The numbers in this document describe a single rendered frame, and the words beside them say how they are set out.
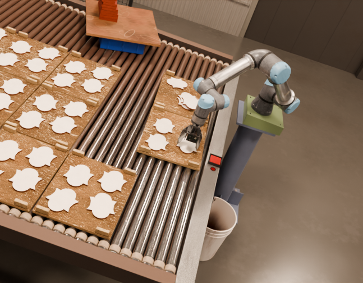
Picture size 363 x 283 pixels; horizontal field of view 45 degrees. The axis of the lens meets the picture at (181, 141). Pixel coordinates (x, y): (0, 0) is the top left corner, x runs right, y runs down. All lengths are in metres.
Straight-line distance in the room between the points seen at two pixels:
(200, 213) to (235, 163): 1.09
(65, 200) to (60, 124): 0.50
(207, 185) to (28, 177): 0.88
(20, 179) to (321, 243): 2.48
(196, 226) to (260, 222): 1.53
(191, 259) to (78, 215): 0.53
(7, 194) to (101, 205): 0.40
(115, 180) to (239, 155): 1.24
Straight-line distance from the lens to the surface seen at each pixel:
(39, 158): 2.18
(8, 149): 2.22
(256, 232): 3.52
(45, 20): 3.32
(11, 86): 2.60
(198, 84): 2.36
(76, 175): 2.13
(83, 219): 1.98
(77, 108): 2.49
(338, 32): 6.25
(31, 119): 2.39
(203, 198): 2.24
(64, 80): 2.69
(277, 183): 4.00
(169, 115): 2.63
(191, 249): 2.03
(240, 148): 3.11
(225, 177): 3.30
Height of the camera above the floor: 2.49
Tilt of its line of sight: 39 degrees down
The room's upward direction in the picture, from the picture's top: 20 degrees clockwise
